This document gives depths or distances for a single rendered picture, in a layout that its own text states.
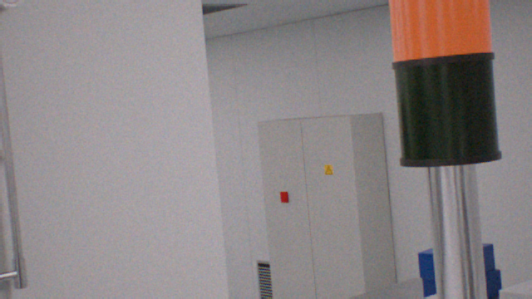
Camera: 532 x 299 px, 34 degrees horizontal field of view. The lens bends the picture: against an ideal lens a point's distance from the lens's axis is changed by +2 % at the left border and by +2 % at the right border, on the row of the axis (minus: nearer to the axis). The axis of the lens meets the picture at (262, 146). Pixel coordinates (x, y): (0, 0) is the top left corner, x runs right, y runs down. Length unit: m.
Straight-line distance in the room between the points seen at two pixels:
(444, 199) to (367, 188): 6.95
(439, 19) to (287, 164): 7.45
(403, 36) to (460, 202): 0.09
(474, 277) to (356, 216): 6.89
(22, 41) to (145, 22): 0.30
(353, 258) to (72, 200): 5.67
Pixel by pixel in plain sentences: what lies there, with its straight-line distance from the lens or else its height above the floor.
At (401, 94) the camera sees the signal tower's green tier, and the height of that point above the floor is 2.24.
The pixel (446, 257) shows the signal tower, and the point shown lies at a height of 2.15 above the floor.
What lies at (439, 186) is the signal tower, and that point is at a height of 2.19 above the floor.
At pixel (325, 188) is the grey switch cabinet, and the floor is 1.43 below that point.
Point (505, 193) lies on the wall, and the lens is 6.91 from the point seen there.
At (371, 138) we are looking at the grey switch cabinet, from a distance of 7.44.
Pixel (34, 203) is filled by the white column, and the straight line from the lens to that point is 1.87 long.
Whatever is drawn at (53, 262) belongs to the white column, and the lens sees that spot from 1.90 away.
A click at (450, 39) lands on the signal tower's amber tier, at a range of 0.44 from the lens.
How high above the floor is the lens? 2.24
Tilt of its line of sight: 3 degrees down
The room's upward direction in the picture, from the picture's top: 5 degrees counter-clockwise
